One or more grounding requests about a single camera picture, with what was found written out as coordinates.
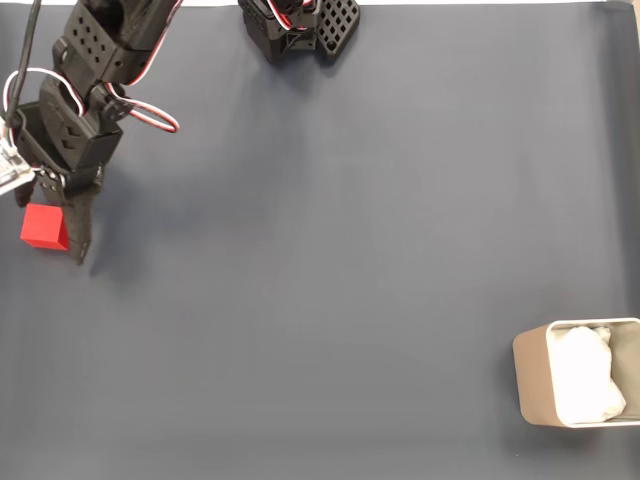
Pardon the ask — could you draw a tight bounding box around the red cube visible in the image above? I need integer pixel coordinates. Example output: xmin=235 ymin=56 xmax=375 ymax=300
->
xmin=19 ymin=202 xmax=70 ymax=251

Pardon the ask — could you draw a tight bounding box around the beige rounded box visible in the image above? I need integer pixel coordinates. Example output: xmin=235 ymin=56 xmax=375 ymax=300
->
xmin=512 ymin=317 xmax=640 ymax=430

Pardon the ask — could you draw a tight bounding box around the dark blue-grey table mat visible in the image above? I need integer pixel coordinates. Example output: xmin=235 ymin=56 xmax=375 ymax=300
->
xmin=0 ymin=3 xmax=640 ymax=480

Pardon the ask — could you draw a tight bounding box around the white crumpled tissue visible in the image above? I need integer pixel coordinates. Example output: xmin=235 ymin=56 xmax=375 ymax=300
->
xmin=549 ymin=324 xmax=628 ymax=425

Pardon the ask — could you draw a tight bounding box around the white camera circuit board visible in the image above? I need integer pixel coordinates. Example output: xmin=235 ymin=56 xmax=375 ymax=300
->
xmin=0 ymin=127 xmax=37 ymax=197

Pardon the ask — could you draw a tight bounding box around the white looped servo wire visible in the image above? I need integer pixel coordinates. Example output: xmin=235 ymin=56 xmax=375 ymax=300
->
xmin=2 ymin=67 xmax=85 ymax=121

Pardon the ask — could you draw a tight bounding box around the red white black servo cable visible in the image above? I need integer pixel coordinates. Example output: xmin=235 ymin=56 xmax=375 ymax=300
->
xmin=267 ymin=0 xmax=316 ymax=31
xmin=132 ymin=0 xmax=185 ymax=87
xmin=112 ymin=97 xmax=180 ymax=134

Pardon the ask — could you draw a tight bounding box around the black camera cable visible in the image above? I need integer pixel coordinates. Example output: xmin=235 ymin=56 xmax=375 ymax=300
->
xmin=5 ymin=0 xmax=45 ymax=129

